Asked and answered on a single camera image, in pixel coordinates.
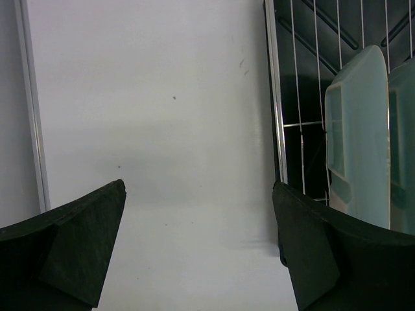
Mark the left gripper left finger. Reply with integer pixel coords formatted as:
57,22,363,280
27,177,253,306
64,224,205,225
1,179,126,310

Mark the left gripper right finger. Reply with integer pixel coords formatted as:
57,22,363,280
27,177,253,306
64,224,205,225
272,182,414,310

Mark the light green divided plate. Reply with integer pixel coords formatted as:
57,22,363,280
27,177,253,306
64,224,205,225
389,58,414,235
324,45,390,229

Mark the black drip tray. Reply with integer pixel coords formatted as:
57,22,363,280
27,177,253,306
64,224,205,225
265,0,415,205

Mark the wire dish rack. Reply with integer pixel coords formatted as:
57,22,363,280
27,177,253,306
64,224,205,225
264,0,415,208

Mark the left aluminium table rail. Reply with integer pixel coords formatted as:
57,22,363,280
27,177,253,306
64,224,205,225
14,0,51,213

